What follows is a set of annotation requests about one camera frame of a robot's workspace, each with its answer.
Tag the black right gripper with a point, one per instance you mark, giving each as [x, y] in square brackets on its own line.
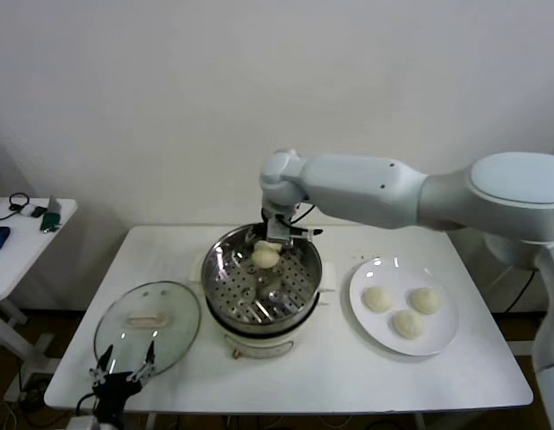
[279, 213]

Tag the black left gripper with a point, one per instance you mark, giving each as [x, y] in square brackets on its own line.
[113, 392]

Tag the white steamed baozi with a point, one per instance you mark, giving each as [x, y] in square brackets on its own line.
[378, 299]
[425, 301]
[264, 257]
[408, 324]

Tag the round glass pot lid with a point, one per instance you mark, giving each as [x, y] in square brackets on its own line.
[147, 320]

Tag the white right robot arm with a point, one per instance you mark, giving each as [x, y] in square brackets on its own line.
[362, 188]

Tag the stainless steel steamer basket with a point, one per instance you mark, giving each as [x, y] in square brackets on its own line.
[223, 269]

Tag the white electric cooker pot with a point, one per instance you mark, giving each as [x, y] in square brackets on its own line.
[259, 347]

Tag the white side table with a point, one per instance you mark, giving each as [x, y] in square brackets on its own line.
[17, 266]

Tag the small black device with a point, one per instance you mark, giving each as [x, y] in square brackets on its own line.
[38, 213]

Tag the small white device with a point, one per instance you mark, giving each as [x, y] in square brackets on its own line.
[26, 212]

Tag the white round plate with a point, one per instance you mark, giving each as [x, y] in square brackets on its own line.
[443, 331]

